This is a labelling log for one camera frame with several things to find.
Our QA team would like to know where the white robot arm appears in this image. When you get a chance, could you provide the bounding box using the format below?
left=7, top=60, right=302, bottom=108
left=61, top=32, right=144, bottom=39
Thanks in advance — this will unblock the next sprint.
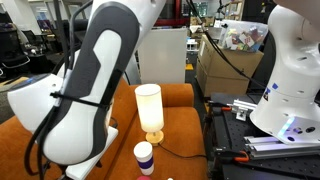
left=8, top=0, right=166, bottom=179

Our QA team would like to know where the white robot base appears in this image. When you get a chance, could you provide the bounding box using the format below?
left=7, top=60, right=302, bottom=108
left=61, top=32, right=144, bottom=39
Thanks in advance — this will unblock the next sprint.
left=250, top=0, right=320, bottom=145

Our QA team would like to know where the white cup with purple band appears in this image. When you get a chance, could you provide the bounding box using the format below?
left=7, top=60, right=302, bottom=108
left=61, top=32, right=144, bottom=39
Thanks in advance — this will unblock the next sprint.
left=133, top=141, right=154, bottom=175

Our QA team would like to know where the pink cup lid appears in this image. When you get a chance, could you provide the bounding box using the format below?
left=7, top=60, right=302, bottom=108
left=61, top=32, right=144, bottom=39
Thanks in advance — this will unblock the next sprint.
left=137, top=176, right=151, bottom=180

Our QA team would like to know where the table lamp with white shade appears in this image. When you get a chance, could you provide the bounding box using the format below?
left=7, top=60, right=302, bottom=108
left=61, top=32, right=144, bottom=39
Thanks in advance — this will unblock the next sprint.
left=135, top=84, right=164, bottom=146

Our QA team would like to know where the white cabinet panel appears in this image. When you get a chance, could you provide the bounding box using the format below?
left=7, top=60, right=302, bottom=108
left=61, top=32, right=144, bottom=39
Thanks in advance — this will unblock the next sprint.
left=138, top=28, right=187, bottom=84

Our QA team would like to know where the cardboard box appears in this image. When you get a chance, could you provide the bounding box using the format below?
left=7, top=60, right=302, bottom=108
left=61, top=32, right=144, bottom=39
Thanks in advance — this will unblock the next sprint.
left=196, top=35, right=263, bottom=97

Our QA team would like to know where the orange black clamp right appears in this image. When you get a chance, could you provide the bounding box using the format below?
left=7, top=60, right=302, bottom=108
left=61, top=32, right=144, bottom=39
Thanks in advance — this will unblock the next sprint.
left=208, top=101, right=232, bottom=111

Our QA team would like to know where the orange black clamp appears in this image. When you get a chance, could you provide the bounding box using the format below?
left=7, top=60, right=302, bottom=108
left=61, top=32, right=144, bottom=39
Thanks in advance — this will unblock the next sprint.
left=214, top=148, right=249, bottom=162
left=208, top=101, right=232, bottom=111

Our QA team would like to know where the orange sofa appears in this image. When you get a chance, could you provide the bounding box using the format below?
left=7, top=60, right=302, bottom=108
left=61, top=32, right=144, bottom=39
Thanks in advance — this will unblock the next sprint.
left=0, top=81, right=208, bottom=180

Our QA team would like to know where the black perforated mounting board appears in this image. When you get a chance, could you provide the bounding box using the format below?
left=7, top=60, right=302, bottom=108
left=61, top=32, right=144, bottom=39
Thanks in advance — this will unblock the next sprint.
left=209, top=93, right=320, bottom=180

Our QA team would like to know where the clear bag of colourful items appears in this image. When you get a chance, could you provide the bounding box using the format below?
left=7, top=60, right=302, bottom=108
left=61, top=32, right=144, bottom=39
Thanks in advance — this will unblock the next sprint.
left=219, top=20, right=268, bottom=52

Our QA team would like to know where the orange black clamp left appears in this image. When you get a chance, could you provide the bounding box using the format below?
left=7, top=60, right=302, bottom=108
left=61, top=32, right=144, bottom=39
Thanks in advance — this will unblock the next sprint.
left=214, top=148, right=249, bottom=162

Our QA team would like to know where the black lamp power cable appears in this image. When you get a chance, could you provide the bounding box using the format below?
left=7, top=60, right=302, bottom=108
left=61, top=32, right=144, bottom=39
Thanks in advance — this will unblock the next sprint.
left=158, top=142, right=208, bottom=160

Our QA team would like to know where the silver angle bracket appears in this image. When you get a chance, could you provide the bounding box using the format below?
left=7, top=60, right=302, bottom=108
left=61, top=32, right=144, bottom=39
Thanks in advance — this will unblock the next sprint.
left=232, top=99, right=257, bottom=121

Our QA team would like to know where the silver aluminium extrusion rail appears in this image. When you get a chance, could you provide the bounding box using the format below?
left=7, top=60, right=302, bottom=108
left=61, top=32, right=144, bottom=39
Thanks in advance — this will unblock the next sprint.
left=244, top=136, right=320, bottom=159

